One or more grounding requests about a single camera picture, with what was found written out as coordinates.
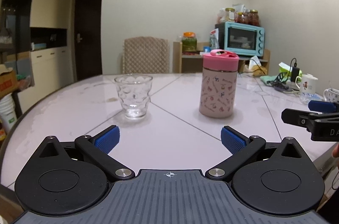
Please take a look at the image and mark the glass jar with pale contents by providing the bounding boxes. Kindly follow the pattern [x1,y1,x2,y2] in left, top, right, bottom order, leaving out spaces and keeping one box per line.
[225,8,236,22]

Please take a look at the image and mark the black slotted folding stand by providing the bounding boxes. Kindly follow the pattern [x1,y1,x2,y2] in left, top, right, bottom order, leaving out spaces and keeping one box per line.
[271,72,291,93]

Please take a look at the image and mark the clear dimpled glass cup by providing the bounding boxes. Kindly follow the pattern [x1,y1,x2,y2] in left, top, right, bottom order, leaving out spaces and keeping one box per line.
[114,75,153,120]

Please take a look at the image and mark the green jar with orange lid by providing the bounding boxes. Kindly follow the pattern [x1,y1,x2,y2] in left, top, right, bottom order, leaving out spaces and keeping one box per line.
[182,32,198,52]

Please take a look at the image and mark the clear plastic container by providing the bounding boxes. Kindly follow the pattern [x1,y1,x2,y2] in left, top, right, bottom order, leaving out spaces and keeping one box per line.
[299,93,322,105]

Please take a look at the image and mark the pink printed steel bottle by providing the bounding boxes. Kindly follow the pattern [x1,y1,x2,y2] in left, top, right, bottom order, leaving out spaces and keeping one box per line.
[199,67,238,119]

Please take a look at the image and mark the white patterned mug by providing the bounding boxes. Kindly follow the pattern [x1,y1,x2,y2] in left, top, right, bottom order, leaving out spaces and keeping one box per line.
[323,88,339,103]

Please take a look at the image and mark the person's right hand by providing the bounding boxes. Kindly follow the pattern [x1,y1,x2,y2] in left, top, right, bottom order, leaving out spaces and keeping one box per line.
[332,144,339,169]

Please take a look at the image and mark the open cardboard box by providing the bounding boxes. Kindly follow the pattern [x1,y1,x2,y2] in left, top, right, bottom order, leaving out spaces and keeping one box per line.
[0,64,18,99]

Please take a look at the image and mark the white and green bag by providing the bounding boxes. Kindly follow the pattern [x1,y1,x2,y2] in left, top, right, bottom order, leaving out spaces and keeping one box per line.
[209,29,220,51]

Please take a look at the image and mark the white printed mug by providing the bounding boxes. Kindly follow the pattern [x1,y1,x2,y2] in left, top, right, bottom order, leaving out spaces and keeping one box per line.
[295,74,318,95]

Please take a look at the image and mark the glass jar with red contents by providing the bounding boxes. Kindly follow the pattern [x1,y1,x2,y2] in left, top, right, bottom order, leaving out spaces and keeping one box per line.
[236,12,249,24]
[248,10,260,27]

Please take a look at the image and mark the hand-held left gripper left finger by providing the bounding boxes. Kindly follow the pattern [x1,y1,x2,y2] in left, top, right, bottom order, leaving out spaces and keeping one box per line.
[39,125,135,180]

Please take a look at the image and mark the cream and black cabinet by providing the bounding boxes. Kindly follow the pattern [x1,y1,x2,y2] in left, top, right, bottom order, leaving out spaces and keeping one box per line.
[0,0,75,118]

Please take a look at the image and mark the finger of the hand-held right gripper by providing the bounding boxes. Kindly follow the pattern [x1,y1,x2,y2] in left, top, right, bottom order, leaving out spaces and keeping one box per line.
[308,100,339,113]
[281,108,339,129]

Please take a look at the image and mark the dark brown door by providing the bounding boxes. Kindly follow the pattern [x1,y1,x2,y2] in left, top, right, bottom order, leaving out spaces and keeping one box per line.
[74,0,103,82]

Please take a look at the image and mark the green cloth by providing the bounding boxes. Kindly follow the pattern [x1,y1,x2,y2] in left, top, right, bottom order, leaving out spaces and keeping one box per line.
[260,76,278,86]

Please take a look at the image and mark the wooden shelf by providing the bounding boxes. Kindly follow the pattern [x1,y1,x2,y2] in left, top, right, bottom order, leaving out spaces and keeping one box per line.
[173,41,271,75]

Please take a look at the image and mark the light blue toaster oven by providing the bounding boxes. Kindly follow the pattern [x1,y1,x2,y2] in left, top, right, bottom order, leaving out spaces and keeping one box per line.
[215,22,265,59]

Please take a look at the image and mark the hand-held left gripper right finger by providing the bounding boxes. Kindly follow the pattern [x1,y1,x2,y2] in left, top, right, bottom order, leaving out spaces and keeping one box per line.
[206,126,302,180]

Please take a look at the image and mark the black oven power cable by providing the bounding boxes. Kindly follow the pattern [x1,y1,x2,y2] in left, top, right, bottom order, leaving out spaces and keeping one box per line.
[238,58,268,76]

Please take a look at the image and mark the woven chair back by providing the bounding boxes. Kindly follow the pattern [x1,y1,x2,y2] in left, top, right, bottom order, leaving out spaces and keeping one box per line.
[122,36,170,74]

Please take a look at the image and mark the pink bottle cap with strap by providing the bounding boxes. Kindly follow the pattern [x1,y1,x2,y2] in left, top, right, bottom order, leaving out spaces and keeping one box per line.
[203,49,240,71]

